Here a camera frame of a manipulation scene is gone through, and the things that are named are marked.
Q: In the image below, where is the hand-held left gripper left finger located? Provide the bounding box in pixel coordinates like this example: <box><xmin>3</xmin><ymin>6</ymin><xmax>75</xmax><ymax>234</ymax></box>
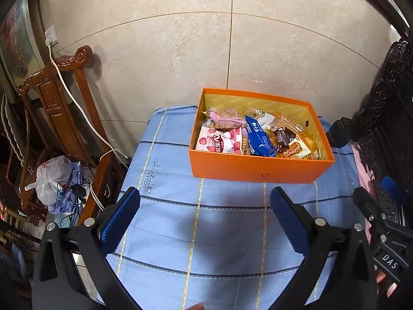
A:
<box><xmin>32</xmin><ymin>187</ymin><xmax>142</xmax><ymax>310</ymax></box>

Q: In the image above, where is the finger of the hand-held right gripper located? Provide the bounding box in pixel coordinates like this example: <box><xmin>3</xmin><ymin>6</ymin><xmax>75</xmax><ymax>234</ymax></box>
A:
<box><xmin>353</xmin><ymin>187</ymin><xmax>392</xmax><ymax>230</ymax></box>
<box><xmin>382</xmin><ymin>176</ymin><xmax>410</xmax><ymax>207</ymax></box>

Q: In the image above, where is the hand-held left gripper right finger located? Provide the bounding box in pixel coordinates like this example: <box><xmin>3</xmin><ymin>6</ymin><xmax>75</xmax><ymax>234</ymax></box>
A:
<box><xmin>268</xmin><ymin>187</ymin><xmax>378</xmax><ymax>310</ymax></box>

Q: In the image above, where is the orange cardboard box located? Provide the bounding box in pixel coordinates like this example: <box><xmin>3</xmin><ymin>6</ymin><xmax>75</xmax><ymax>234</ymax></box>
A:
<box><xmin>188</xmin><ymin>87</ymin><xmax>335</xmax><ymax>184</ymax></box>

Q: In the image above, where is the orange brown snack bag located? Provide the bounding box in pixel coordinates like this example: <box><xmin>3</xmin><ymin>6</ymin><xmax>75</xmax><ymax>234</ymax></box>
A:
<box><xmin>279</xmin><ymin>134</ymin><xmax>315</xmax><ymax>159</ymax></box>

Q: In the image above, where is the blue snack packet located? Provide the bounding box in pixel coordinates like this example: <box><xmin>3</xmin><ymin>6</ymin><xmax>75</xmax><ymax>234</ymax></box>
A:
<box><xmin>243</xmin><ymin>114</ymin><xmax>278</xmax><ymax>158</ymax></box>

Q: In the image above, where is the heap of assorted snacks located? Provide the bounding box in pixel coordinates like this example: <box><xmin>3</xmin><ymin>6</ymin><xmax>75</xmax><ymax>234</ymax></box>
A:
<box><xmin>197</xmin><ymin>106</ymin><xmax>323</xmax><ymax>161</ymax></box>

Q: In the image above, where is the white printed snack bag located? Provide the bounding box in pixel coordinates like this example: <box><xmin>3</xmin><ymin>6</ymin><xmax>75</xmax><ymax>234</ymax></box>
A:
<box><xmin>252</xmin><ymin>110</ymin><xmax>281</xmax><ymax>128</ymax></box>

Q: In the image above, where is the white pink strawberry packet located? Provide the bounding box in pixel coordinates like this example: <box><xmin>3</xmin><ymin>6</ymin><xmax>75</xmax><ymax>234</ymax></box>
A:
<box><xmin>195</xmin><ymin>126</ymin><xmax>244</xmax><ymax>156</ymax></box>

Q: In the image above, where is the pink biscuit stick packet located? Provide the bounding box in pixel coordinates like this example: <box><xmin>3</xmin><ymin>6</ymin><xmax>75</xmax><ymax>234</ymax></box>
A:
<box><xmin>206</xmin><ymin>108</ymin><xmax>246</xmax><ymax>130</ymax></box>

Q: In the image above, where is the person's right hand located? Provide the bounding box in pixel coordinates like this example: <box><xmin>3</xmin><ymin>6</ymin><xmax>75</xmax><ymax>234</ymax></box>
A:
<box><xmin>375</xmin><ymin>266</ymin><xmax>400</xmax><ymax>295</ymax></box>

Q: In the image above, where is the pink cloth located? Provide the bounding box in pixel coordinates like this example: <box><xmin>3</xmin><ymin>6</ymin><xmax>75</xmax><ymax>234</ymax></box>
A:
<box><xmin>350</xmin><ymin>142</ymin><xmax>379</xmax><ymax>207</ymax></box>

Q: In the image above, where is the black power adapter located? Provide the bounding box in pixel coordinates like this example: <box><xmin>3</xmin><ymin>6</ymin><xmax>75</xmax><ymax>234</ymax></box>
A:
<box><xmin>56</xmin><ymin>181</ymin><xmax>91</xmax><ymax>207</ymax></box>

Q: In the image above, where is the blue plastic bag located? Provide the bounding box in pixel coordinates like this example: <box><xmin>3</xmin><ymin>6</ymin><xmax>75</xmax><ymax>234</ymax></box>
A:
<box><xmin>48</xmin><ymin>161</ymin><xmax>94</xmax><ymax>215</ymax></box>

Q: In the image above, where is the blue plaid tablecloth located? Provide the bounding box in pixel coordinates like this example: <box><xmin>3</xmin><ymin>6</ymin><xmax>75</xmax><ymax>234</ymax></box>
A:
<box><xmin>97</xmin><ymin>105</ymin><xmax>371</xmax><ymax>310</ymax></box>

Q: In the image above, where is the white plastic bag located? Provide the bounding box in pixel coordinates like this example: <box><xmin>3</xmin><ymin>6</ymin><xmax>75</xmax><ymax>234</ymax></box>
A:
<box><xmin>25</xmin><ymin>155</ymin><xmax>75</xmax><ymax>207</ymax></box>

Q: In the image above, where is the dark carved wooden furniture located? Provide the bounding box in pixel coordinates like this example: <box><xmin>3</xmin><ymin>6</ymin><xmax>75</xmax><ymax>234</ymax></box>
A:
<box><xmin>331</xmin><ymin>37</ymin><xmax>413</xmax><ymax>227</ymax></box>

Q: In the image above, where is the carved wooden chair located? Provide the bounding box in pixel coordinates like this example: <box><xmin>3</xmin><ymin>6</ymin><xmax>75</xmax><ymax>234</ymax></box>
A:
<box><xmin>0</xmin><ymin>45</ymin><xmax>130</xmax><ymax>233</ymax></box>

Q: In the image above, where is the white power cable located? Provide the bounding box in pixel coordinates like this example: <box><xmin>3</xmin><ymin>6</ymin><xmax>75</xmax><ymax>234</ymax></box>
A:
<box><xmin>47</xmin><ymin>40</ymin><xmax>130</xmax><ymax>181</ymax></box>

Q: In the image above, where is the white wall socket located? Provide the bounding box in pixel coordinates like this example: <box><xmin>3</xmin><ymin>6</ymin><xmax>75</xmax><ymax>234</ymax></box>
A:
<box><xmin>43</xmin><ymin>26</ymin><xmax>60</xmax><ymax>47</ymax></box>

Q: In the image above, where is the framed wall painting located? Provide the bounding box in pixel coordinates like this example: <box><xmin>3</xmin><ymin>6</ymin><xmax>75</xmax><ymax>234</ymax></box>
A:
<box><xmin>0</xmin><ymin>0</ymin><xmax>46</xmax><ymax>81</ymax></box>

